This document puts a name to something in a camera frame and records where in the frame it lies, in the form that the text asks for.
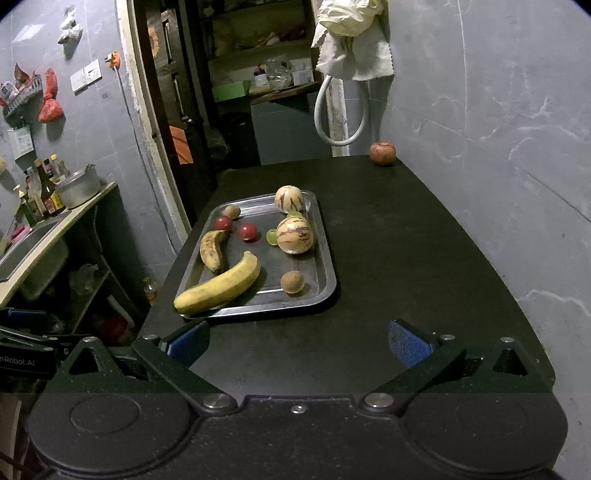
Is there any wooden kitchen counter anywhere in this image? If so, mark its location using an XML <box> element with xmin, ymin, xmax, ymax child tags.
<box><xmin>0</xmin><ymin>181</ymin><xmax>118</xmax><ymax>308</ymax></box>

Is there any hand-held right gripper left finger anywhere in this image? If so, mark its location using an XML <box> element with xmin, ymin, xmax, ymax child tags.
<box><xmin>46</xmin><ymin>320</ymin><xmax>238</xmax><ymax>414</ymax></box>

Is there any yellow-capped clear bottle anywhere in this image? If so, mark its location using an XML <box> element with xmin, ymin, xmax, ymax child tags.
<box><xmin>48</xmin><ymin>154</ymin><xmax>70</xmax><ymax>183</ymax></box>

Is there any white hose loop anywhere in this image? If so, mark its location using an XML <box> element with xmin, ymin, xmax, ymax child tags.
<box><xmin>314</xmin><ymin>74</ymin><xmax>369</xmax><ymax>147</ymax></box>

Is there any clear plastic container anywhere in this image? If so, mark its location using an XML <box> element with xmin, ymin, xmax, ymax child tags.
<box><xmin>267</xmin><ymin>59</ymin><xmax>293</xmax><ymax>88</ymax></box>

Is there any large yellow banana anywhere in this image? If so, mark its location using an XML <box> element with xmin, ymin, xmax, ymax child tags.
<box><xmin>173</xmin><ymin>250</ymin><xmax>262</xmax><ymax>315</ymax></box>

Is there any red plastic bag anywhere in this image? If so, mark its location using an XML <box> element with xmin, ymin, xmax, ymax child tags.
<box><xmin>38</xmin><ymin>69</ymin><xmax>64</xmax><ymax>123</ymax></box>

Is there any white wall switch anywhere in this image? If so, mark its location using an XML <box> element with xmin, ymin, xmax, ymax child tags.
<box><xmin>70</xmin><ymin>59</ymin><xmax>102</xmax><ymax>95</ymax></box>

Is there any black wall cable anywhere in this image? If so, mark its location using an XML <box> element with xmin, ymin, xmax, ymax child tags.
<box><xmin>117</xmin><ymin>69</ymin><xmax>181</xmax><ymax>254</ymax></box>

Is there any white plastic bag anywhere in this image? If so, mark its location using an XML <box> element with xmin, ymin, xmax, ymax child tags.
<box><xmin>58</xmin><ymin>7</ymin><xmax>84</xmax><ymax>44</ymax></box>

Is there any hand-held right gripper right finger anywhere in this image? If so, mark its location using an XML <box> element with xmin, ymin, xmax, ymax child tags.
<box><xmin>359</xmin><ymin>318</ymin><xmax>555</xmax><ymax>414</ymax></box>

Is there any rectangular metal tray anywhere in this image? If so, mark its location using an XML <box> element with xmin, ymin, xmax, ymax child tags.
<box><xmin>178</xmin><ymin>193</ymin><xmax>338</xmax><ymax>320</ymax></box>

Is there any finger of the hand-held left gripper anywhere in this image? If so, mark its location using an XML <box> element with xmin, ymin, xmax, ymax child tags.
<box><xmin>0</xmin><ymin>308</ymin><xmax>48</xmax><ymax>326</ymax></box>
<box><xmin>0</xmin><ymin>325</ymin><xmax>71</xmax><ymax>346</ymax></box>

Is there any metal sink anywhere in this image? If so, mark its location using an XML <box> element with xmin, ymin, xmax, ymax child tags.
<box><xmin>0</xmin><ymin>217</ymin><xmax>70</xmax><ymax>301</ymax></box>

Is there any grey cabinet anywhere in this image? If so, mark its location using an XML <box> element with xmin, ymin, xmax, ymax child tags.
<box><xmin>252</xmin><ymin>92</ymin><xmax>334</xmax><ymax>165</ymax></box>

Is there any metal cooking pot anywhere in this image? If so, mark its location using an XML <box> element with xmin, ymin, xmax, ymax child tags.
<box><xmin>55</xmin><ymin>165</ymin><xmax>101</xmax><ymax>210</ymax></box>

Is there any green bottle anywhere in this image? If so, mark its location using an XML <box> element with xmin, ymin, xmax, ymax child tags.
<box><xmin>17</xmin><ymin>185</ymin><xmax>40</xmax><ymax>227</ymax></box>

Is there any red apple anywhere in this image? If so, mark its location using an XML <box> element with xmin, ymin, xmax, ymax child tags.
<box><xmin>369</xmin><ymin>141</ymin><xmax>397</xmax><ymax>167</ymax></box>

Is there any red container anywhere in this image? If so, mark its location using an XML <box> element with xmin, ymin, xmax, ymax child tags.
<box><xmin>99</xmin><ymin>316</ymin><xmax>131</xmax><ymax>345</ymax></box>

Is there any white wall paper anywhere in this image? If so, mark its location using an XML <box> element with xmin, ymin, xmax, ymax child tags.
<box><xmin>7</xmin><ymin>124</ymin><xmax>34</xmax><ymax>160</ymax></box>

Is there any striped pepino melon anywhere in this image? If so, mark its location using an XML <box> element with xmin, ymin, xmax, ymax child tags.
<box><xmin>276</xmin><ymin>215</ymin><xmax>315</xmax><ymax>256</ymax></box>
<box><xmin>274</xmin><ymin>185</ymin><xmax>305</xmax><ymax>214</ymax></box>

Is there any white hanging cloth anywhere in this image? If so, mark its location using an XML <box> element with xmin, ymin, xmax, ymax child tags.
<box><xmin>311</xmin><ymin>21</ymin><xmax>395</xmax><ymax>82</ymax></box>

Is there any dark sauce bottle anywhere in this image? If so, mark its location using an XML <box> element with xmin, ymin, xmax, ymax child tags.
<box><xmin>36</xmin><ymin>159</ymin><xmax>65</xmax><ymax>217</ymax></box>

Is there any pale yellow cloth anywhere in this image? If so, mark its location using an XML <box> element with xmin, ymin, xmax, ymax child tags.
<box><xmin>318</xmin><ymin>0</ymin><xmax>386</xmax><ymax>38</ymax></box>

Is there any wall storage rack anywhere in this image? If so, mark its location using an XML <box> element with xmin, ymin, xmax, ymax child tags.
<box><xmin>0</xmin><ymin>65</ymin><xmax>44</xmax><ymax>125</ymax></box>

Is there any green box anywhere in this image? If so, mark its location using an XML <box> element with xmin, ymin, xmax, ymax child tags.
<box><xmin>212</xmin><ymin>80</ymin><xmax>252</xmax><ymax>102</ymax></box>

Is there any wooden shelf board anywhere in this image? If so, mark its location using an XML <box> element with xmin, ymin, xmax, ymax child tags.
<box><xmin>249</xmin><ymin>82</ymin><xmax>321</xmax><ymax>105</ymax></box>

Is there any small spotted banana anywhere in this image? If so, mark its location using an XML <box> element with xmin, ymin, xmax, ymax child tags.
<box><xmin>199</xmin><ymin>229</ymin><xmax>232</xmax><ymax>273</ymax></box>

